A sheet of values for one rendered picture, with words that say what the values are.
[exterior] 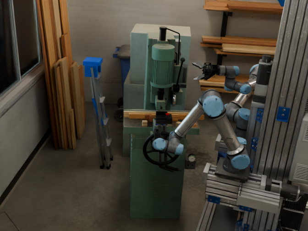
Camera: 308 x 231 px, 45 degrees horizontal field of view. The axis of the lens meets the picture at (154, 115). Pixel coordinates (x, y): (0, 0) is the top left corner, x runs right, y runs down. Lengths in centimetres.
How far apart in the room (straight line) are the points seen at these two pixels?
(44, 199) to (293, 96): 237
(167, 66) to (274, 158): 102
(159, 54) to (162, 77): 17
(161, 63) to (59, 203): 163
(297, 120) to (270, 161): 36
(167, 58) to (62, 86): 165
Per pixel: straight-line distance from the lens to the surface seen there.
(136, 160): 307
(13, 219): 353
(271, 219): 305
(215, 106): 223
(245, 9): 464
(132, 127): 292
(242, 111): 302
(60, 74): 409
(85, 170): 405
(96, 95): 369
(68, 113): 425
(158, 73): 285
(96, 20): 527
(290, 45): 248
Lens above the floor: 222
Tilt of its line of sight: 25 degrees down
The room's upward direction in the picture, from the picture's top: 3 degrees clockwise
